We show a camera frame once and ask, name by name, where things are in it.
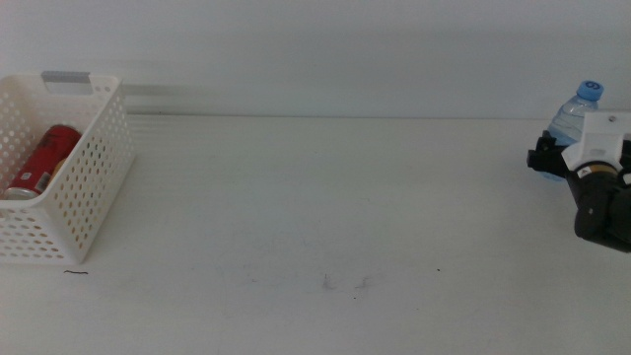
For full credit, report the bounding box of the clear water bottle blue cap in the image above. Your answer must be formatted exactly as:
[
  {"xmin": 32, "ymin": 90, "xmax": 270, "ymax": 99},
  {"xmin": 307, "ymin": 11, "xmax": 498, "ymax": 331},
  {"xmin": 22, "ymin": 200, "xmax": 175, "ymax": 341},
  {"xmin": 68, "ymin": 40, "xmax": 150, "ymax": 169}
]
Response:
[{"xmin": 541, "ymin": 80, "xmax": 605, "ymax": 182}]

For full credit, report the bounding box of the red cola can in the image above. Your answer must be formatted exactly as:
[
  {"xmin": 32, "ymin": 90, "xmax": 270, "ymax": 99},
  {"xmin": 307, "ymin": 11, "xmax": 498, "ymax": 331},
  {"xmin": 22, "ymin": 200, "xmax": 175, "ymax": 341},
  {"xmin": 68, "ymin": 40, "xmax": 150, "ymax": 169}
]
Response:
[{"xmin": 2, "ymin": 123, "xmax": 84, "ymax": 201}]

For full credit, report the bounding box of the white perforated plastic basket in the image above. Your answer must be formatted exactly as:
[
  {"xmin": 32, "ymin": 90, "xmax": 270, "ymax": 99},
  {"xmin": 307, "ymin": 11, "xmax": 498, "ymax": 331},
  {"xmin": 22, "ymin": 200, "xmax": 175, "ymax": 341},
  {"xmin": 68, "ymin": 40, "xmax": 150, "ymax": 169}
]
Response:
[{"xmin": 0, "ymin": 72, "xmax": 136, "ymax": 265}]

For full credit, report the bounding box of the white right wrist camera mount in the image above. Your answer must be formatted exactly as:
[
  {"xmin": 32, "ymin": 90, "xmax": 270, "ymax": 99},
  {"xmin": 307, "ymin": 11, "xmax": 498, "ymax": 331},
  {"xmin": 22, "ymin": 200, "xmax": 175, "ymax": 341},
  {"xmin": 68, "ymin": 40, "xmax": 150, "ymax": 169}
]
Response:
[{"xmin": 560, "ymin": 109, "xmax": 631, "ymax": 175}]

